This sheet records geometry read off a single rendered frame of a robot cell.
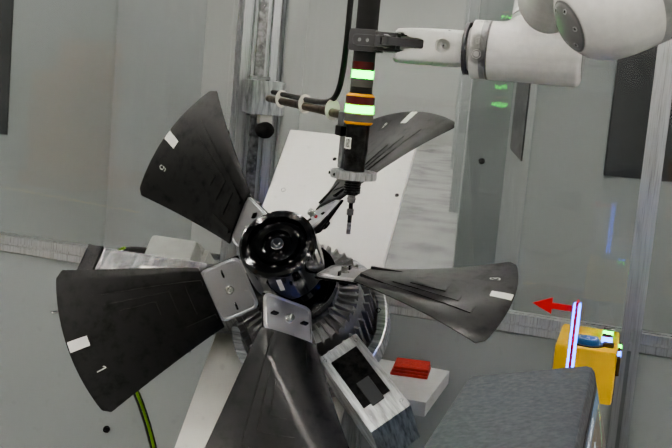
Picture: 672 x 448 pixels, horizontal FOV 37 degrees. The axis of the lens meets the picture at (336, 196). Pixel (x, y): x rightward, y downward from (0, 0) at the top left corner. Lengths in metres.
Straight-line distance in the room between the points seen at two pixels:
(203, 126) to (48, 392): 1.17
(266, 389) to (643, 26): 0.75
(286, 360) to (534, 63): 0.55
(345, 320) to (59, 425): 1.25
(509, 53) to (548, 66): 0.06
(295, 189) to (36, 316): 0.98
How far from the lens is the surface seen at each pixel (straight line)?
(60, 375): 2.65
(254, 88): 2.04
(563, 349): 1.70
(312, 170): 1.92
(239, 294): 1.55
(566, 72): 1.41
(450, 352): 2.25
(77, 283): 1.58
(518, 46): 1.41
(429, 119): 1.64
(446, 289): 1.46
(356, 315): 1.62
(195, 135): 1.70
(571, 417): 0.75
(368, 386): 1.52
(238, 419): 1.39
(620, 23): 0.96
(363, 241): 1.81
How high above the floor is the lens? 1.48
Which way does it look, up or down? 7 degrees down
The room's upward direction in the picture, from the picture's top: 5 degrees clockwise
